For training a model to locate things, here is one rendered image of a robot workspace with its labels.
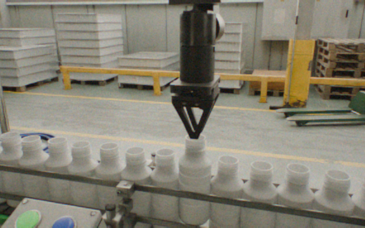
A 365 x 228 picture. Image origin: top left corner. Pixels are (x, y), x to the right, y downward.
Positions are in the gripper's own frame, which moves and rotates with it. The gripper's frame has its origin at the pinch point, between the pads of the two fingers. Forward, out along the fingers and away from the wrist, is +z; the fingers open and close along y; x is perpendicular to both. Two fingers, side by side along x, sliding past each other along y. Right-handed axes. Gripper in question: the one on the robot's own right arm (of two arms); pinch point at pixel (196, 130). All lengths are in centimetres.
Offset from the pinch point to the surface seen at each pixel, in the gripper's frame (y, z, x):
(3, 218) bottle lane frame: -5.0, 21.8, 40.6
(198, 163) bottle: -2.3, 5.0, -0.9
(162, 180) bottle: -2.2, 9.3, 5.7
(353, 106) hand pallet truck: 435, 104, -143
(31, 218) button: -17.0, 9.6, 21.0
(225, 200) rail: -3.5, 10.7, -6.0
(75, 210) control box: -13.8, 9.5, 15.8
